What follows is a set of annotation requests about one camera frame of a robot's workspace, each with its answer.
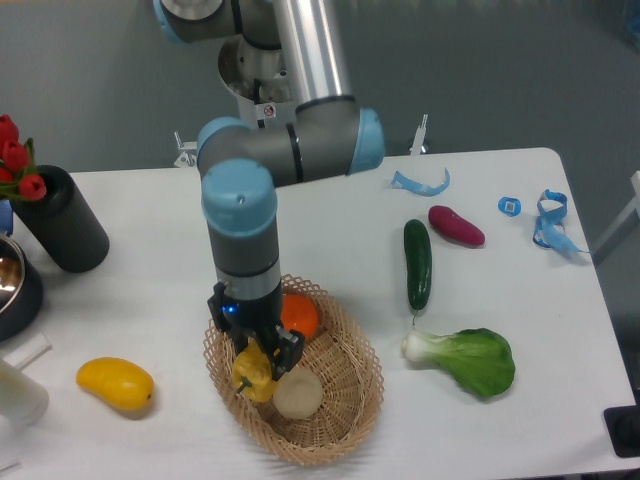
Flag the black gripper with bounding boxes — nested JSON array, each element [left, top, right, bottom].
[[207, 282, 305, 381]]

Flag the yellow bell pepper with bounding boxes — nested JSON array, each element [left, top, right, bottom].
[[231, 341, 277, 403]]

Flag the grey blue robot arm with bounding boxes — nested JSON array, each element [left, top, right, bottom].
[[154, 1, 385, 379]]

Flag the woven wicker basket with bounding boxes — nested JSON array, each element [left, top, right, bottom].
[[204, 274, 384, 465]]

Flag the orange fruit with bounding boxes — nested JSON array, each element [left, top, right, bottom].
[[281, 294, 319, 339]]

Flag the beige round bun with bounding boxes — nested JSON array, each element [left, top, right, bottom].
[[272, 367, 323, 420]]

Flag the yellow mango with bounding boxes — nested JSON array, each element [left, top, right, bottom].
[[76, 357, 154, 411]]

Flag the green cucumber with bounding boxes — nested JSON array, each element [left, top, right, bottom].
[[403, 219, 433, 312]]

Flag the blue curved ribbon strip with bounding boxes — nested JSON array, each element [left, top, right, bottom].
[[389, 169, 451, 197]]

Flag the green bok choy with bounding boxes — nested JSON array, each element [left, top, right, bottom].
[[401, 328, 516, 399]]

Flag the purple sweet potato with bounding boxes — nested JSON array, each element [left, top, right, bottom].
[[428, 205, 486, 248]]

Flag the black cylindrical vase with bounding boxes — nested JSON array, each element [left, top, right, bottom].
[[11, 165, 110, 273]]

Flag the white plastic bottle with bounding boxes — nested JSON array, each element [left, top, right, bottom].
[[1, 334, 51, 425]]

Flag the dark metal bowl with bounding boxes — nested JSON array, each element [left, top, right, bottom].
[[1, 234, 44, 341]]

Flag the blue round sticker tag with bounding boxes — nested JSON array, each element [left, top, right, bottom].
[[497, 196, 522, 217]]

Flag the red tulip flowers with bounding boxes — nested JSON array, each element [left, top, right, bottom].
[[1, 114, 47, 202]]

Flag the blue crumpled ribbon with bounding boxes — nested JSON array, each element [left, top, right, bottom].
[[532, 189, 589, 255]]

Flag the black device at table edge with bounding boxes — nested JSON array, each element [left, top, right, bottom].
[[603, 405, 639, 458]]

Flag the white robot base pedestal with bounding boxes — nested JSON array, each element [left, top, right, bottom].
[[218, 35, 295, 128]]

